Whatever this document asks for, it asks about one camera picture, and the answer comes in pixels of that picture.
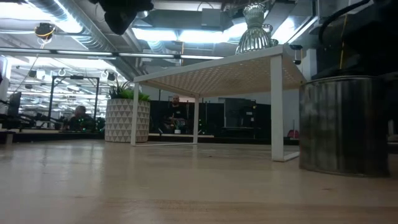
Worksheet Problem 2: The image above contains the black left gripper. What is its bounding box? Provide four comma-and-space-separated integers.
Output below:
90, 0, 155, 35

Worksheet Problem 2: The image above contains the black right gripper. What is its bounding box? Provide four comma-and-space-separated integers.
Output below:
312, 0, 398, 80

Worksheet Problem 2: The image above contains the silver ribbed candle tin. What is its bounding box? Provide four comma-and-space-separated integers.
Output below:
298, 76, 391, 179

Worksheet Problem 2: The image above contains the black metal stand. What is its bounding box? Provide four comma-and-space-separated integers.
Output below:
48, 75, 100, 128

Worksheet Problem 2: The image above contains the green plant in patterned pot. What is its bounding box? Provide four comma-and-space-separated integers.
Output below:
104, 77, 151, 143

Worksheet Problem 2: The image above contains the person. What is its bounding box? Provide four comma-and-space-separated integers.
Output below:
164, 95, 187, 134
63, 105, 97, 131

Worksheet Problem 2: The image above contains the white perforated metal shelf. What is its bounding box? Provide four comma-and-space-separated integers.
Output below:
130, 44, 307, 162

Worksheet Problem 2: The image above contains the small plant in white pot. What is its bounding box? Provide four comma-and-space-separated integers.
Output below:
172, 119, 184, 134

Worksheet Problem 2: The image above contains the black monitor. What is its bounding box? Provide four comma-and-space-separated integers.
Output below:
7, 91, 22, 118

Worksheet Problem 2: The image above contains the black yellow cable reel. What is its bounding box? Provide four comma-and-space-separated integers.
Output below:
34, 22, 57, 40

